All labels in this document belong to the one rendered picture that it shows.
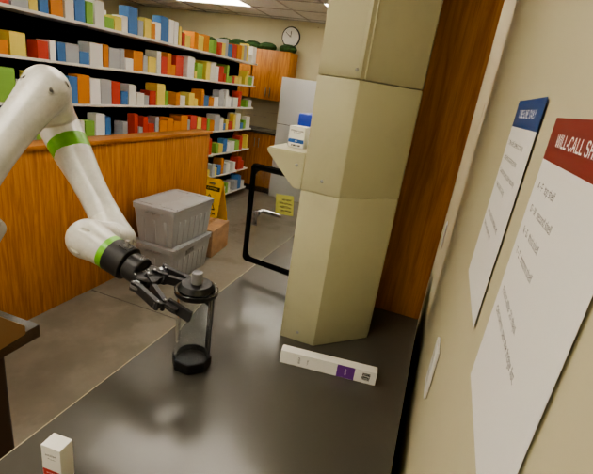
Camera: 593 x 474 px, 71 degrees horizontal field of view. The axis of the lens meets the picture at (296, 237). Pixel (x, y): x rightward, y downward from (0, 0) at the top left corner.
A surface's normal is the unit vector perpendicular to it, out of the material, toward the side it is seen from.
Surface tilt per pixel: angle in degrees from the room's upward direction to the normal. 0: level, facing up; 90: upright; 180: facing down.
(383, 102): 90
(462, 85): 90
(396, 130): 90
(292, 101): 90
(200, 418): 0
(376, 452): 0
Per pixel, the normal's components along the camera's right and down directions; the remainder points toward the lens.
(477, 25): -0.34, 0.27
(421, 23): 0.40, 0.36
